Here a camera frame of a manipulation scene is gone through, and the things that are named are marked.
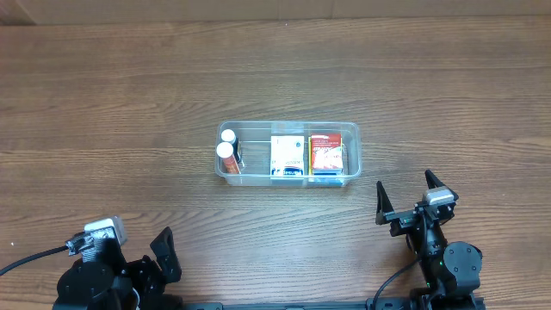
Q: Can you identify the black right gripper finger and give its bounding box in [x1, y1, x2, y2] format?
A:
[375, 181, 395, 225]
[424, 169, 445, 189]

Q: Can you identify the red white medicine box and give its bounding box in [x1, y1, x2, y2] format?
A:
[309, 133, 344, 171]

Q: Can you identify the blue yellow medicine box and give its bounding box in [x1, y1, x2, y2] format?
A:
[306, 135, 348, 177]

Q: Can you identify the white blue plaster box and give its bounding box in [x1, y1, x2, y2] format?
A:
[270, 135, 305, 177]

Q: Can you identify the orange tube white cap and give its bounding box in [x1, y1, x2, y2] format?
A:
[216, 142, 240, 174]

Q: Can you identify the black tube white cap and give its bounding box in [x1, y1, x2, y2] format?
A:
[220, 129, 242, 164]

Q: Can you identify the clear plastic container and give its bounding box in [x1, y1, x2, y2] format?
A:
[214, 121, 362, 186]

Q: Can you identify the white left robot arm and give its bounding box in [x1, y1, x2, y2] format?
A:
[53, 226, 184, 310]

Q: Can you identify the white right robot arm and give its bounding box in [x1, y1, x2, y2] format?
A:
[366, 170, 486, 309]

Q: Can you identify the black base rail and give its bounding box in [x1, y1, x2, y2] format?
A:
[178, 298, 413, 310]

